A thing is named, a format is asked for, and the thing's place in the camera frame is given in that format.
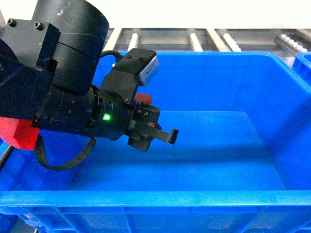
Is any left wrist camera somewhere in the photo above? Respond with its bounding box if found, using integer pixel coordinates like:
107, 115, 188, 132
100, 48, 159, 106

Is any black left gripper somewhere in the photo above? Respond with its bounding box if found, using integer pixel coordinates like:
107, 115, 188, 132
80, 86, 179, 152

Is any left black cable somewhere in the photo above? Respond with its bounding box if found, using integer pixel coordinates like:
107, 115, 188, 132
34, 135, 97, 171

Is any metal shelf rack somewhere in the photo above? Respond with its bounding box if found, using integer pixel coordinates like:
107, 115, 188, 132
103, 28, 311, 66

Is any red push button switch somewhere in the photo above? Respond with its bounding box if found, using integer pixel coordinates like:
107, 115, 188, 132
135, 93, 153, 105

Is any right blue crate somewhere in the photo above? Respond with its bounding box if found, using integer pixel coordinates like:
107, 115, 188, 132
292, 52, 311, 85

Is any blue plastic crate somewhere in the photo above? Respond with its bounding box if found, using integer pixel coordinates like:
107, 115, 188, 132
0, 52, 311, 233

